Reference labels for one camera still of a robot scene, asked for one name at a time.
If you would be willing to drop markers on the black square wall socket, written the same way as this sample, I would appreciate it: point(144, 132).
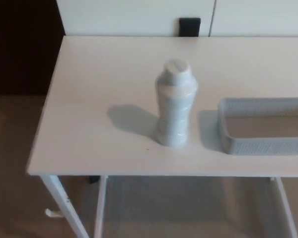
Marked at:
point(189, 27)

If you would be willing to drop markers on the dark brown wooden panel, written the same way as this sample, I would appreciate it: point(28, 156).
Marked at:
point(22, 44)

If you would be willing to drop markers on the white plastic bottle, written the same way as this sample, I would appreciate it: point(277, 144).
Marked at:
point(175, 111)

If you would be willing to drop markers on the grey mesh tray container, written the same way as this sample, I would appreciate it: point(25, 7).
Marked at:
point(263, 147)

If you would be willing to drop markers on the black plug on floor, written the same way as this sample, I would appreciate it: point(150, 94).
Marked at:
point(94, 179)

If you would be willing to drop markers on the white desk leg frame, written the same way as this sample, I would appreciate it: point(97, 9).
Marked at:
point(285, 210)
point(100, 205)

